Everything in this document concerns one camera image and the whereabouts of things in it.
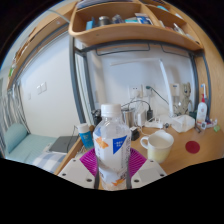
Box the clear spray bottle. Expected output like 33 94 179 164
199 83 212 121

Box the wooden shelf unit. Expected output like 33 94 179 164
68 0 204 52

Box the white pump lotion bottle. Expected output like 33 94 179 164
195 94 208 126

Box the blue can with white cap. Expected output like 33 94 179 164
77 123 95 150

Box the grey metal frame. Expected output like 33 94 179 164
68 34 212 124

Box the white wall device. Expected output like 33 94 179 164
169 83 181 98

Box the flat round red coaster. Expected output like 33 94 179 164
185 140 201 154

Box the steel cup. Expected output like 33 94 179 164
122 108 136 128

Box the black power adapter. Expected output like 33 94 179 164
129 126 141 141

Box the white polygonal box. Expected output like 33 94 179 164
171 114 196 134

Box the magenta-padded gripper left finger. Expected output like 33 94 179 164
57 147 101 190

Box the black charger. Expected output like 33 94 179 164
146 108 154 122

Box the bed with plaid blanket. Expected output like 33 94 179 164
4 133 68 174

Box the white power strip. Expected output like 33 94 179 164
143 119 165 129

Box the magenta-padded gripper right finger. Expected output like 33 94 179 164
125 147 168 190

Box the tree creature figurine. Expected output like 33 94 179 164
178 82 194 116

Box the teal pillow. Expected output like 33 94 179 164
3 123 29 154

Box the grey laptop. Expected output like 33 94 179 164
49 135 80 154

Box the white desk lamp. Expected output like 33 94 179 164
109 57 176 118

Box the cream ceramic mug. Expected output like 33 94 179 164
139 130 175 164

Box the clear plastic water bottle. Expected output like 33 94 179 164
92 103 132 192

